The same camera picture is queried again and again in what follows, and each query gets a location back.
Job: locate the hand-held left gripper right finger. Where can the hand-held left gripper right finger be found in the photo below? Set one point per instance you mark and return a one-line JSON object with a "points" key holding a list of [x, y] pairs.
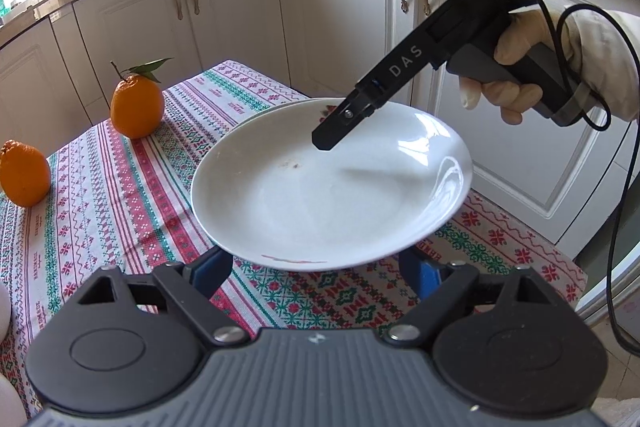
{"points": [[425, 274]]}

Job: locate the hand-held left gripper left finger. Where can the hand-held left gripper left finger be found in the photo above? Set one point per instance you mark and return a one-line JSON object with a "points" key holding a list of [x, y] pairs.
{"points": [[212, 274]]}

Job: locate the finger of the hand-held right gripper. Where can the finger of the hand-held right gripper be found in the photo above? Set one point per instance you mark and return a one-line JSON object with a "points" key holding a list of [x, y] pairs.
{"points": [[335, 129]]}

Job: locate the white ceramic bowl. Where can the white ceramic bowl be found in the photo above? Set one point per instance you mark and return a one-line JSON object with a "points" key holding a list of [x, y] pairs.
{"points": [[10, 407], [4, 312]]}

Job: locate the person's right forearm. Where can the person's right forearm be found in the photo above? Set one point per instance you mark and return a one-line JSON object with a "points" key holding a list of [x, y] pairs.
{"points": [[610, 67]]}

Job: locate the person's right hand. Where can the person's right hand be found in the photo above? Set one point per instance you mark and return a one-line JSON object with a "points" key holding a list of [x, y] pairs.
{"points": [[530, 34]]}

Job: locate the patterned red green tablecloth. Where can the patterned red green tablecloth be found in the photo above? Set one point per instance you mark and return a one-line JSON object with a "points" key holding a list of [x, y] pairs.
{"points": [[125, 207]]}

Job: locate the orange with leaf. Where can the orange with leaf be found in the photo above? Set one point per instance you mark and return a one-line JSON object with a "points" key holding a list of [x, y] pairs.
{"points": [[136, 107]]}

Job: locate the orange with bumpy top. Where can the orange with bumpy top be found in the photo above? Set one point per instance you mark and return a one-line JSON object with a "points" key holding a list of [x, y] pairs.
{"points": [[25, 177]]}

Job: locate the person's white jacket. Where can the person's white jacket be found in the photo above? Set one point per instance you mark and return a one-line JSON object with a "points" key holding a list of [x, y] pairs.
{"points": [[620, 414]]}

